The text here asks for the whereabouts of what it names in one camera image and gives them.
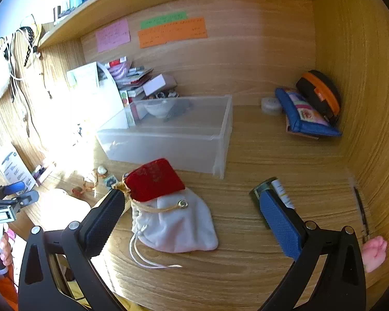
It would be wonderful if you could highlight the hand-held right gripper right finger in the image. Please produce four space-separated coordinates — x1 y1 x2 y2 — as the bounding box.
259 188 367 311

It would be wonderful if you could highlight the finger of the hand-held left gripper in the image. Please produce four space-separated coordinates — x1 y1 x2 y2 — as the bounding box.
0 181 26 202
0 189 40 213

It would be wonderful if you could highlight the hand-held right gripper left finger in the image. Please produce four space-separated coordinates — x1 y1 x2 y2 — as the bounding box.
18 188 128 311

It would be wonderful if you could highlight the dark green bottle white label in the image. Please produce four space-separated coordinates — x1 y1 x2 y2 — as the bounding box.
249 177 295 209

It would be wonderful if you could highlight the red fabric pouch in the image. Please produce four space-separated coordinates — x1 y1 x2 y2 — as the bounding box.
122 158 186 203

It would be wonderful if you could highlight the white drawstring pouch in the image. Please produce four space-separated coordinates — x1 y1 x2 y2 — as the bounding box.
129 188 220 269

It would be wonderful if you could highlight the clear plastic storage box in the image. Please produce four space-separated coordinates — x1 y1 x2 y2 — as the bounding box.
96 95 233 179

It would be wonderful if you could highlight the wooden desktop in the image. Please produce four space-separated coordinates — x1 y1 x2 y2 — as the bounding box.
19 95 378 311

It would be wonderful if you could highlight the person's left hand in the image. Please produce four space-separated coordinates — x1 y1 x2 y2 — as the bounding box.
0 223 15 268

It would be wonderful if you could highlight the white printed leaflet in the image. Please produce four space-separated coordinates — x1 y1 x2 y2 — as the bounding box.
0 141 36 195

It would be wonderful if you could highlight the black pen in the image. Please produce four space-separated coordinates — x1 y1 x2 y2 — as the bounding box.
353 186 370 234

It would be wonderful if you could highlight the blue zip pouch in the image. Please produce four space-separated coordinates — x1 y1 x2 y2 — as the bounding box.
275 87 342 138

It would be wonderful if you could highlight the white paper box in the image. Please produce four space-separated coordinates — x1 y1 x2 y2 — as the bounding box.
66 61 130 130

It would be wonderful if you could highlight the fruit print carton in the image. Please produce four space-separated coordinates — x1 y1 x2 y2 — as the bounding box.
120 89 137 127

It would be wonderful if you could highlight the white bowl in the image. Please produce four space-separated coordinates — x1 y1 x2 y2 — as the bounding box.
145 100 176 119

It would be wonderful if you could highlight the black orange round case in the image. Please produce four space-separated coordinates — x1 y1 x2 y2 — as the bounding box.
296 69 342 126

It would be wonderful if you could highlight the pile of small metal trinkets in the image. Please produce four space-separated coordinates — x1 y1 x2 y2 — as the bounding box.
149 91 179 100

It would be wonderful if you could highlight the white card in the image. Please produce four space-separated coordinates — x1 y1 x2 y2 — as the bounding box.
143 74 177 97

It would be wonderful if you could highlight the pile of colourful packets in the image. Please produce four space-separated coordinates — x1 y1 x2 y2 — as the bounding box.
107 59 154 98

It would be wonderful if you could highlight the pink paper note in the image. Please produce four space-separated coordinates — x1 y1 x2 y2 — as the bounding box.
95 18 131 53

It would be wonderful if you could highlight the orange paper note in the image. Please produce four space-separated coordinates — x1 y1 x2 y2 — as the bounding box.
138 17 208 49

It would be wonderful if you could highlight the green paper note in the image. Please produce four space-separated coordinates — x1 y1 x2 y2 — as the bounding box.
140 11 188 30

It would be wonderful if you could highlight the black beaded string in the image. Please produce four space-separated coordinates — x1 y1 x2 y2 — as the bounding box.
19 26 41 68

